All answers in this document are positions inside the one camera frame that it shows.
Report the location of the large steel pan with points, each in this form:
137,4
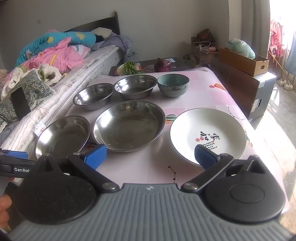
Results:
129,127

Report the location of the person's left hand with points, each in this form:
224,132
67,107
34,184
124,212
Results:
4,212

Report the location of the teal ceramic bowl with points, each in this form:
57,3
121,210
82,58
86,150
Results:
173,85

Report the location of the wooden stick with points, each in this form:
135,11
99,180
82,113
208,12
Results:
277,61

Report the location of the pink hanging clothes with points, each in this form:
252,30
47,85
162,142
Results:
276,39

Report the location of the white ceramic plate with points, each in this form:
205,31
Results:
208,129

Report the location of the white quilted mattress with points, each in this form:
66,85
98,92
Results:
69,81

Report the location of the lavender clothing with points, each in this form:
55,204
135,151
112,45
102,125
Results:
118,42

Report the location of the small steel bowl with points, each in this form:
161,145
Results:
92,97

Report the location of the medium steel bowl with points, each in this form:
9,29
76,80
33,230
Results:
135,87

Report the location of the black headboard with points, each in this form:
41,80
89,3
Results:
101,22

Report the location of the leafy green cabbage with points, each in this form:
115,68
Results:
129,67

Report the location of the pink printed tablecloth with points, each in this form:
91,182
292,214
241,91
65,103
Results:
215,97

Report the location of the black phone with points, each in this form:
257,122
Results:
20,104

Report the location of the brown bag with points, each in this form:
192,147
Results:
206,35

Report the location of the open carton with clutter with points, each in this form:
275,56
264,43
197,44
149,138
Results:
201,52

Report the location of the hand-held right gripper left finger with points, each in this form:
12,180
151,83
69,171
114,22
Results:
97,156

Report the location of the small steel plate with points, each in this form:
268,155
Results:
60,136

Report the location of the white fleece cloth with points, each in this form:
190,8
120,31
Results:
49,74

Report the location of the purple cabbage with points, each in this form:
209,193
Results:
162,65

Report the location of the cream cloth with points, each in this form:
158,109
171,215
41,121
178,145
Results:
101,32

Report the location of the open cardboard tray box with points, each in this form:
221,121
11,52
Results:
240,61

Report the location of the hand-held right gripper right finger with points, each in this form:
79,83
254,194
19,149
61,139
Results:
204,156

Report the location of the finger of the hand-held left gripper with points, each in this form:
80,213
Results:
13,154

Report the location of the large brown cardboard box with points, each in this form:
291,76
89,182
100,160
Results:
233,88

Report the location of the pale green plastic bag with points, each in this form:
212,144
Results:
241,47

